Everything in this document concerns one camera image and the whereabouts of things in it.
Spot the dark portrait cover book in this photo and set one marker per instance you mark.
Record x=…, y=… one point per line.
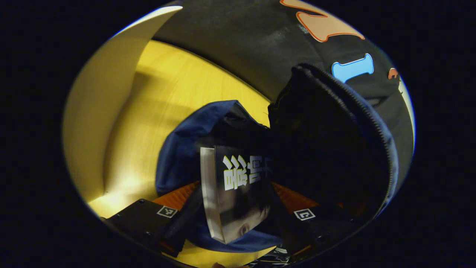
x=238, y=193

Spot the blue schoolbag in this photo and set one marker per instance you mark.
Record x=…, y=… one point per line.
x=178, y=149

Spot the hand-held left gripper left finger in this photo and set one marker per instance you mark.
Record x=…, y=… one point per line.
x=148, y=219

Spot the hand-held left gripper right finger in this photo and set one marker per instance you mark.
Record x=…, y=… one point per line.
x=323, y=227

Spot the black backdrop cloth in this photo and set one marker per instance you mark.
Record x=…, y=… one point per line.
x=241, y=44

